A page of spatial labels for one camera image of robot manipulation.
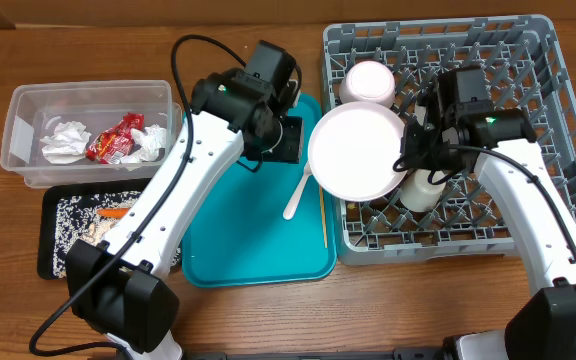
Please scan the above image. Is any white cup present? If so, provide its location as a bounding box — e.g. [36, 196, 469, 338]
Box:
[400, 169, 446, 212]

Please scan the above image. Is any white round plate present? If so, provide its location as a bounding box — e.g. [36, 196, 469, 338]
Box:
[308, 102, 405, 202]

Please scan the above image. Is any pink bowl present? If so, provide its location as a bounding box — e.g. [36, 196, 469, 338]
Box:
[339, 60, 395, 108]

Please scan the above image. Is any white plastic fork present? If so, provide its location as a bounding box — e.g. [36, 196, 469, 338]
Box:
[283, 162, 312, 220]

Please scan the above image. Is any wooden chopstick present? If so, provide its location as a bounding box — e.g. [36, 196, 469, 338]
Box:
[319, 186, 328, 249]

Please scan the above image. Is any red snack wrapper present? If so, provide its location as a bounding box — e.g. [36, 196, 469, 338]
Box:
[85, 113, 145, 164]

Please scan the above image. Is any orange carrot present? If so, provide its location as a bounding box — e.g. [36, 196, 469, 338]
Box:
[97, 208, 130, 219]

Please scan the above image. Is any white napkin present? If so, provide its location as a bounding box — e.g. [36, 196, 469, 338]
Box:
[40, 121, 91, 164]

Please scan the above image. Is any peanut shells and rice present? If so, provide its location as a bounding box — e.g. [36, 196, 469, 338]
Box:
[53, 192, 182, 279]

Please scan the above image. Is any white tissue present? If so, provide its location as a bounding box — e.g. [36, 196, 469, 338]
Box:
[120, 125, 168, 164]

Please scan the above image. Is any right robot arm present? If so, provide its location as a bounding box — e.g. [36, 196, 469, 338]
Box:
[393, 66, 576, 360]

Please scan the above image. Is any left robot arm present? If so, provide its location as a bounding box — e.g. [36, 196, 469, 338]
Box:
[65, 41, 303, 359]

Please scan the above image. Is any grey dishwasher rack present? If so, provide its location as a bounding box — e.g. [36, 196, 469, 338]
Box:
[322, 15, 576, 265]

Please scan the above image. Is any teal serving tray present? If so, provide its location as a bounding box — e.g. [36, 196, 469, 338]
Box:
[180, 93, 338, 289]

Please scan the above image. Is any clear plastic bin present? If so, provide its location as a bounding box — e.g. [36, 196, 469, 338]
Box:
[0, 80, 181, 188]

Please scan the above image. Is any black tray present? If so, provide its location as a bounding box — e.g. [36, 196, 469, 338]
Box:
[37, 179, 149, 280]

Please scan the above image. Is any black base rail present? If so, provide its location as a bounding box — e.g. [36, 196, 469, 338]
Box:
[177, 332, 534, 360]

